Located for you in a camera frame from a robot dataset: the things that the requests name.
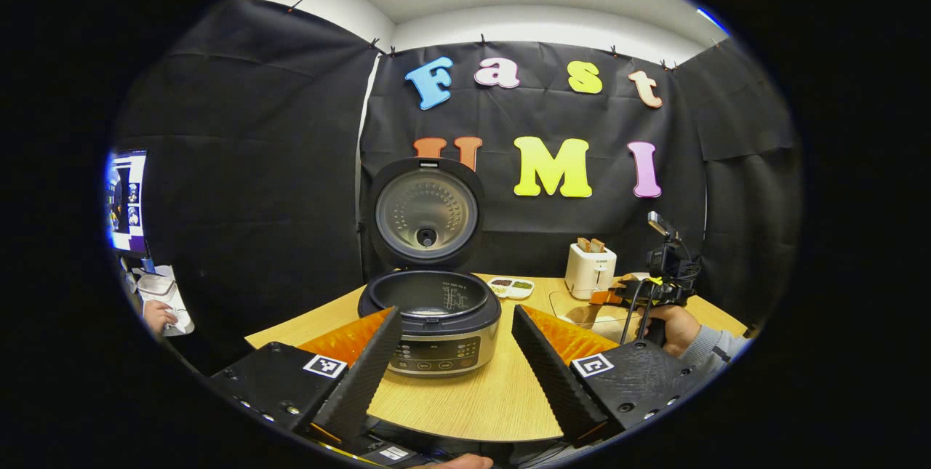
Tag white divided spice dish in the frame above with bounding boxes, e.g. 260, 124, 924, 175
487, 277, 535, 301

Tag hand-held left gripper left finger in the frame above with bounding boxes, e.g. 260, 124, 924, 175
209, 307, 405, 448

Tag white toaster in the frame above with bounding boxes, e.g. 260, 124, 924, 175
564, 242, 618, 300

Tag computer monitor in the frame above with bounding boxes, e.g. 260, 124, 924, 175
105, 151, 150, 255

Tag white rice box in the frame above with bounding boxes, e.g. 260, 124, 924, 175
549, 287, 648, 346

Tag small ceiling light panel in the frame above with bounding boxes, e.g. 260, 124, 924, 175
697, 7, 730, 37

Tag white papers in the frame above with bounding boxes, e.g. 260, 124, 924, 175
135, 265, 196, 337

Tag silver black rice cooker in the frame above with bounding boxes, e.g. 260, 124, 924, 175
357, 156, 503, 379

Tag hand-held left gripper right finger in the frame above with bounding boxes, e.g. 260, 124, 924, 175
511, 304, 717, 449

